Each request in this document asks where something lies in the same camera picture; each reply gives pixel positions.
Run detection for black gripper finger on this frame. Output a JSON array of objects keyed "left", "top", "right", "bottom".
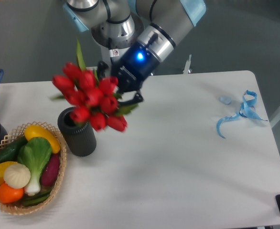
[
  {"left": 118, "top": 90, "right": 144, "bottom": 107},
  {"left": 97, "top": 61, "right": 111, "bottom": 83}
]

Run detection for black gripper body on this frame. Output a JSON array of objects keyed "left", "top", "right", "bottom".
[{"left": 110, "top": 46, "right": 160, "bottom": 93}]

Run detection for red tulip bouquet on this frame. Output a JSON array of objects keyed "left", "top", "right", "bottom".
[{"left": 52, "top": 42, "right": 140, "bottom": 132}]

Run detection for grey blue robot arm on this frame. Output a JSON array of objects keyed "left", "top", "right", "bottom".
[{"left": 63, "top": 0, "right": 206, "bottom": 106}]

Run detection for dark grey ribbed vase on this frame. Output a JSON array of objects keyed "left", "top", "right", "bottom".
[{"left": 57, "top": 107, "right": 97, "bottom": 157}]

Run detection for small blue cap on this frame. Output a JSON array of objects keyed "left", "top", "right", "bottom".
[{"left": 219, "top": 95, "right": 232, "bottom": 105}]

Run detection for blue ribbon strip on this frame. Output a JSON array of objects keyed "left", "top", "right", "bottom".
[{"left": 216, "top": 90, "right": 268, "bottom": 139}]

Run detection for green bok choy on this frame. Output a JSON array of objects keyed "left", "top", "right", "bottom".
[{"left": 17, "top": 137, "right": 52, "bottom": 196}]

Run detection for purple sweet potato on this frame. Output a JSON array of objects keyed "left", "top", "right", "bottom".
[{"left": 41, "top": 154, "right": 60, "bottom": 186}]

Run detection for woven bamboo basket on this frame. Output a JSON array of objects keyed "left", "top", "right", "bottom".
[{"left": 0, "top": 122, "right": 67, "bottom": 215}]

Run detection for dark green cucumber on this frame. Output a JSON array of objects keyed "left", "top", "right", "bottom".
[{"left": 0, "top": 136, "right": 27, "bottom": 163}]

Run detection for white steamed bun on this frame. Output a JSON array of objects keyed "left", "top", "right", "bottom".
[{"left": 3, "top": 163, "right": 31, "bottom": 189}]

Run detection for green bean pods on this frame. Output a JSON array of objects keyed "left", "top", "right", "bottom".
[{"left": 21, "top": 190, "right": 51, "bottom": 207}]

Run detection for orange fruit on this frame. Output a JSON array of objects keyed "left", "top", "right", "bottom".
[{"left": 0, "top": 183, "right": 24, "bottom": 204}]

